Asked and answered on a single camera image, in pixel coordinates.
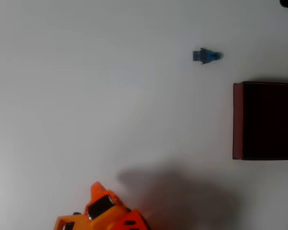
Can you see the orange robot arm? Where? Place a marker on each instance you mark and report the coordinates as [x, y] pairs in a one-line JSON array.
[[110, 215]]

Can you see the blue toy minifigure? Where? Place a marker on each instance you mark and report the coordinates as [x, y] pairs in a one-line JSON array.
[[206, 55]]

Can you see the dark red box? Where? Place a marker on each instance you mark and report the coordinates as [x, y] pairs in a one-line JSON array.
[[266, 122]]

